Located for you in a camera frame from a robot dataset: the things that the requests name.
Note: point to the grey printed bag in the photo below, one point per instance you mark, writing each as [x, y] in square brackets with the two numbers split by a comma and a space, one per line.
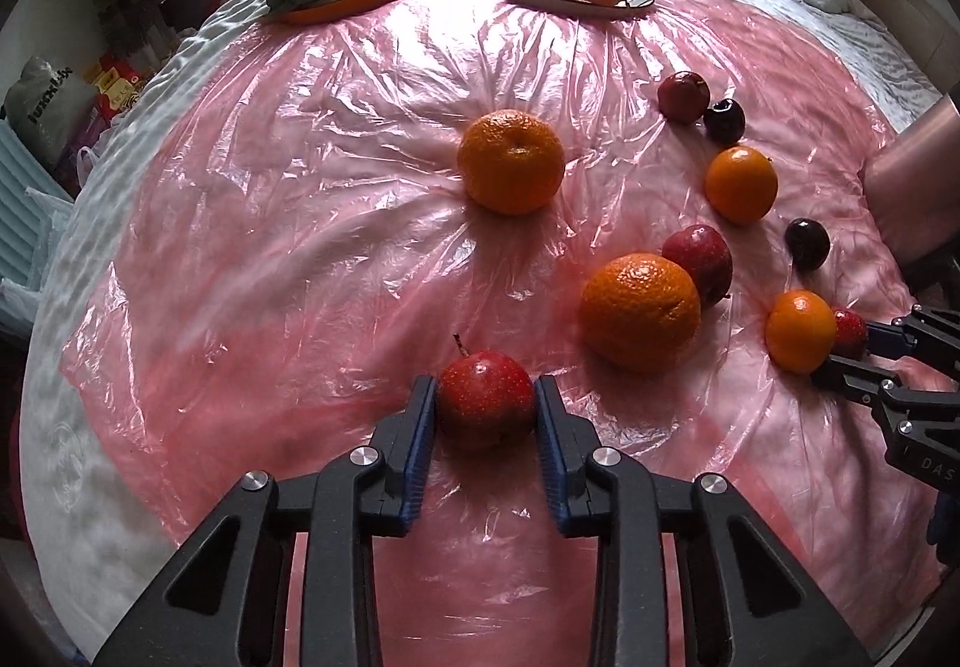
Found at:
[45, 107]

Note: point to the white bed quilt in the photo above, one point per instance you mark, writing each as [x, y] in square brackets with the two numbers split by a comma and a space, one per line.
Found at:
[95, 544]

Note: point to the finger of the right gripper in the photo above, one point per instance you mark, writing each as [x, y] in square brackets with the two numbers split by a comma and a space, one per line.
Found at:
[858, 382]
[928, 335]

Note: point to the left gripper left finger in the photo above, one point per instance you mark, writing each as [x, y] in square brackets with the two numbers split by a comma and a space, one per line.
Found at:
[222, 598]

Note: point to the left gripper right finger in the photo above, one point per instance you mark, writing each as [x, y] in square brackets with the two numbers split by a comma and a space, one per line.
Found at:
[746, 600]

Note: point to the wooden headboard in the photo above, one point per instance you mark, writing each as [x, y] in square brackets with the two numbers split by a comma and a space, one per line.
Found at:
[925, 35]

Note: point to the dark plum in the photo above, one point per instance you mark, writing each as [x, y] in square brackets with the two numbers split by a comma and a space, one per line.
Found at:
[724, 122]
[808, 243]

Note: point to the dark red apple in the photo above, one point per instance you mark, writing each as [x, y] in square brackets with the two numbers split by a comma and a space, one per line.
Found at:
[704, 254]

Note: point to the pink plastic sheet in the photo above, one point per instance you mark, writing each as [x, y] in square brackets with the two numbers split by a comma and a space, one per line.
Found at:
[302, 247]

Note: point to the copper metal bin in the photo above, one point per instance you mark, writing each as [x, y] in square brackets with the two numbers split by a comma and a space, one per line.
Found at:
[912, 185]

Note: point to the small red apple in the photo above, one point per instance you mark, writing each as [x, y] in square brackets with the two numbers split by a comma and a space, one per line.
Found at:
[851, 334]

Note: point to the smooth orange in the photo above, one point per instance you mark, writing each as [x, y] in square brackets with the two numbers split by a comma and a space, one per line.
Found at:
[741, 185]

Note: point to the light blue suitcase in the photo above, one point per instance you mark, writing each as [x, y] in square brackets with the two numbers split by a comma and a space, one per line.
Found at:
[35, 214]

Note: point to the red apple with stem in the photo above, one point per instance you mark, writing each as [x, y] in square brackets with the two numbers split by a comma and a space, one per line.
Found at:
[484, 400]

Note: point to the small orange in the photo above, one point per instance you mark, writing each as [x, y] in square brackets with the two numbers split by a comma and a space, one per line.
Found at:
[800, 331]

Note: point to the red yellow snack packages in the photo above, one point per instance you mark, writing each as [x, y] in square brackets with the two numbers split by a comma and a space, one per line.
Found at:
[117, 85]

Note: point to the large textured orange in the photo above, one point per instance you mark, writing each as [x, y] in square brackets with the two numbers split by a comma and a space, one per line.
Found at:
[511, 162]

